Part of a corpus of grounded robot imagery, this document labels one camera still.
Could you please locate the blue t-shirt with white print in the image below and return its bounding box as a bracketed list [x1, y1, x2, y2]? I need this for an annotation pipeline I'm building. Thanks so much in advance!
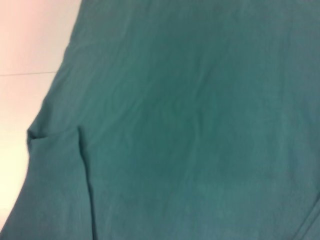
[5, 0, 320, 240]

